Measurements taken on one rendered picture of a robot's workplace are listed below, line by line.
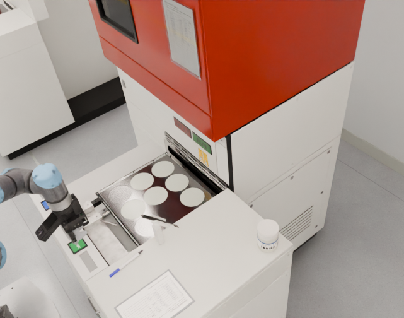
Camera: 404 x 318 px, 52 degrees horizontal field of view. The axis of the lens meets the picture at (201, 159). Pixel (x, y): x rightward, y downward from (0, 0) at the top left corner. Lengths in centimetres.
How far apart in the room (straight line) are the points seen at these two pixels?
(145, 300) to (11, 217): 196
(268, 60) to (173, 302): 83
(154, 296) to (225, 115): 63
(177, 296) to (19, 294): 64
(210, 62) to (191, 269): 67
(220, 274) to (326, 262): 128
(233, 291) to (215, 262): 12
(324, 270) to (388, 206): 66
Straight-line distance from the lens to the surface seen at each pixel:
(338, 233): 272
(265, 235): 136
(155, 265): 145
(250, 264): 141
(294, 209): 217
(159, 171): 181
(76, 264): 154
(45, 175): 130
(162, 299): 138
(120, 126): 358
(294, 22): 144
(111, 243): 164
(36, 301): 169
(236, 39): 127
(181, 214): 164
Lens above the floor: 217
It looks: 44 degrees down
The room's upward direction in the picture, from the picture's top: 7 degrees counter-clockwise
